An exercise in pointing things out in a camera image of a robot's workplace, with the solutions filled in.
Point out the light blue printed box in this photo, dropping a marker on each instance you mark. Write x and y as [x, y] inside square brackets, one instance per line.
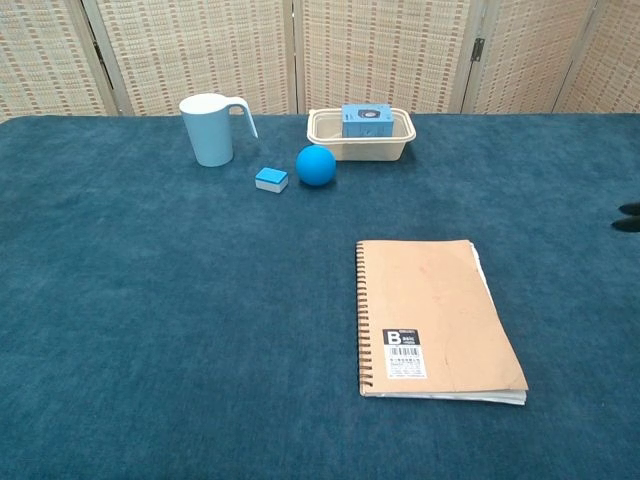
[366, 120]

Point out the blue ball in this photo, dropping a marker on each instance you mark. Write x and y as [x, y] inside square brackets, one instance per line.
[315, 165]

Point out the woven folding screen panel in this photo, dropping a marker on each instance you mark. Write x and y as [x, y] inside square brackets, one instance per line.
[380, 50]
[610, 60]
[35, 55]
[190, 50]
[525, 55]

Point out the beige rectangular tray container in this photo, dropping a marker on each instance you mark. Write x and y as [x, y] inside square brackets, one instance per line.
[370, 147]

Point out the brown spiral-bound notebook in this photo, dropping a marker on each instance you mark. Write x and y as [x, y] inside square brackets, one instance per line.
[440, 300]

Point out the small blue white eraser block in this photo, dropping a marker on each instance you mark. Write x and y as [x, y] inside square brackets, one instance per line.
[271, 179]

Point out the black metal screen hinge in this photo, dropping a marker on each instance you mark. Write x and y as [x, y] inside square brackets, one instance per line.
[478, 50]

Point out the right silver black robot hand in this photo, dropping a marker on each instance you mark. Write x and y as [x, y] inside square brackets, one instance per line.
[630, 225]

